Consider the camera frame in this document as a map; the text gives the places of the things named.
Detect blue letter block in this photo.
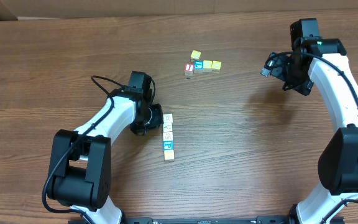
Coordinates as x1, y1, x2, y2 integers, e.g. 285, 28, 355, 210
194, 60, 203, 73
163, 141, 173, 151

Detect yellow block row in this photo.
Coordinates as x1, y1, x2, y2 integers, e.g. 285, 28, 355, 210
211, 60, 222, 73
203, 60, 213, 73

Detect yellow block top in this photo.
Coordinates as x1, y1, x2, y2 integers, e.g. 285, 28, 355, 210
190, 50, 201, 62

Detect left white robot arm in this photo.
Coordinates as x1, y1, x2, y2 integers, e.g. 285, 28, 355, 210
42, 71, 163, 224

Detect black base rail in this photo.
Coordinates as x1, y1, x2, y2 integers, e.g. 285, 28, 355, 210
126, 216, 294, 224

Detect white block red base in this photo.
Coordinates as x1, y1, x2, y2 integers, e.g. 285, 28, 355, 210
163, 123, 173, 133

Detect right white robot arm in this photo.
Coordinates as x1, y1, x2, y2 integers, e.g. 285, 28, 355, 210
261, 18, 358, 223

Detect white block wavy pattern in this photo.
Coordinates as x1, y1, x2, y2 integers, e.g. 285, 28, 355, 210
163, 131, 173, 141

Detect red letter block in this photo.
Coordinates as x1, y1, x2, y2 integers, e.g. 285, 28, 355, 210
184, 63, 194, 77

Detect yellow block right row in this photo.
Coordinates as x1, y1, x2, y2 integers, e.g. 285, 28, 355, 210
211, 60, 222, 73

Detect white block green pattern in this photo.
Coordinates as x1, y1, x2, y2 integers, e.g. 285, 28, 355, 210
163, 114, 173, 124

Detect yellow block middle row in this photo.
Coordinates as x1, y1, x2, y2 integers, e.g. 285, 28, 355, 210
203, 60, 213, 73

